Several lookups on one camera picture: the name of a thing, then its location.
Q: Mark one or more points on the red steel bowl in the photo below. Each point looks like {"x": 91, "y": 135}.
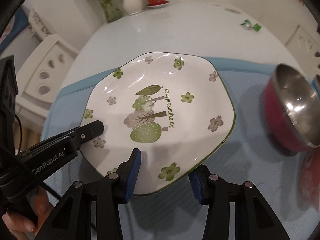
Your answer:
{"x": 291, "y": 106}

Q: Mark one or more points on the blue steel bowl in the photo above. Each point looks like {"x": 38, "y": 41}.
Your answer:
{"x": 316, "y": 83}

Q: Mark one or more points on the large green floral plate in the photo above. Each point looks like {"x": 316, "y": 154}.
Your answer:
{"x": 175, "y": 108}

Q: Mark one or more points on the pink ceramic bowl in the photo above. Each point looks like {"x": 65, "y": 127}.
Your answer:
{"x": 309, "y": 178}

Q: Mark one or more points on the white ceramic vase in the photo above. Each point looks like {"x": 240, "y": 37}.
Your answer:
{"x": 133, "y": 7}

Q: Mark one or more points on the white chair right side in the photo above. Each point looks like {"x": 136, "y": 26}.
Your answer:
{"x": 304, "y": 49}

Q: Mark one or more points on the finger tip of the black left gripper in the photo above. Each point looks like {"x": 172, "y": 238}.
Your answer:
{"x": 81, "y": 134}

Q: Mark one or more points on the green glass flower vase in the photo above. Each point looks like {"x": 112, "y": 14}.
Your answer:
{"x": 110, "y": 5}

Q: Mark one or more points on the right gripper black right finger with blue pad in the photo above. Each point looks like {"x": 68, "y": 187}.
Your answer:
{"x": 254, "y": 217}

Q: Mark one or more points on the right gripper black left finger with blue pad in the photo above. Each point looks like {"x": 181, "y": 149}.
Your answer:
{"x": 71, "y": 217}

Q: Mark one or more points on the white fridge blue cover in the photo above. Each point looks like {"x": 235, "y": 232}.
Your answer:
{"x": 16, "y": 32}

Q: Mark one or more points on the green candy wrapper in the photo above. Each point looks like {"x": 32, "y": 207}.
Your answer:
{"x": 248, "y": 25}

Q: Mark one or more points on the person's left hand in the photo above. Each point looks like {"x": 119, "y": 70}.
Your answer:
{"x": 19, "y": 225}

